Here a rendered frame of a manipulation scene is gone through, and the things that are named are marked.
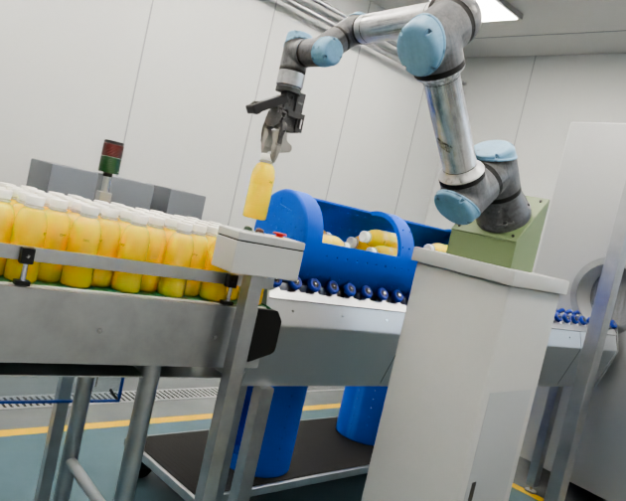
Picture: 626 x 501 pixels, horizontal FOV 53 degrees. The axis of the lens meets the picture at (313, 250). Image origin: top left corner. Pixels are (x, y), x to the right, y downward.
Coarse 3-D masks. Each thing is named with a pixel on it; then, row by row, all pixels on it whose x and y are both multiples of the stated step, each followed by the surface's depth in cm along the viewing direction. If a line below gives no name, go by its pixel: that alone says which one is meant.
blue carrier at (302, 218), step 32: (288, 192) 194; (256, 224) 205; (288, 224) 191; (320, 224) 188; (352, 224) 228; (384, 224) 234; (416, 224) 238; (320, 256) 189; (352, 256) 197; (384, 256) 205
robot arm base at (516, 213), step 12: (492, 204) 169; (504, 204) 168; (516, 204) 169; (528, 204) 175; (480, 216) 174; (492, 216) 171; (504, 216) 171; (516, 216) 170; (528, 216) 172; (492, 228) 172; (504, 228) 171; (516, 228) 171
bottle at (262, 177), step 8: (264, 160) 175; (256, 168) 174; (264, 168) 174; (272, 168) 175; (256, 176) 174; (264, 176) 174; (272, 176) 175; (256, 184) 174; (264, 184) 174; (272, 184) 176; (248, 192) 175; (256, 192) 174; (264, 192) 174; (248, 200) 175; (256, 200) 174; (264, 200) 175; (248, 208) 174; (256, 208) 174; (264, 208) 175; (248, 216) 174; (256, 216) 174; (264, 216) 176
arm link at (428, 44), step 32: (448, 0) 138; (416, 32) 133; (448, 32) 133; (416, 64) 137; (448, 64) 137; (448, 96) 142; (448, 128) 147; (448, 160) 153; (448, 192) 156; (480, 192) 156
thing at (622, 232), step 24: (624, 192) 257; (624, 216) 256; (624, 240) 255; (624, 264) 258; (600, 288) 259; (600, 312) 258; (600, 336) 257; (576, 384) 261; (576, 408) 260; (576, 432) 260; (552, 480) 264
